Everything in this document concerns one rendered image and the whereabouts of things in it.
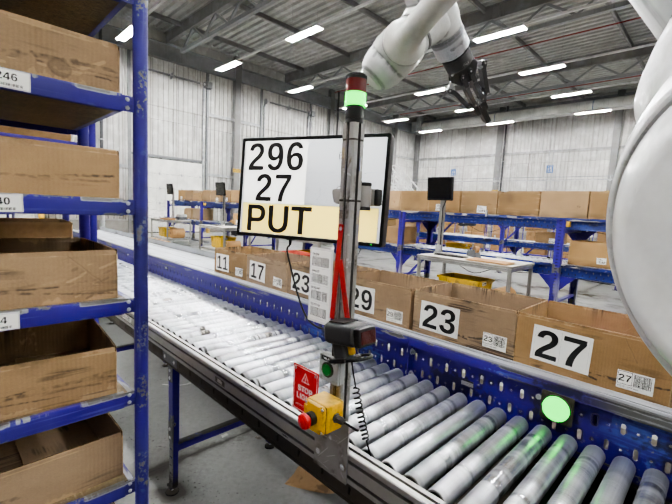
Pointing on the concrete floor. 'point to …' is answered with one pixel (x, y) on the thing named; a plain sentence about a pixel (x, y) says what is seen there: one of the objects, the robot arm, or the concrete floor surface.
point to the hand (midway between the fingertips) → (482, 112)
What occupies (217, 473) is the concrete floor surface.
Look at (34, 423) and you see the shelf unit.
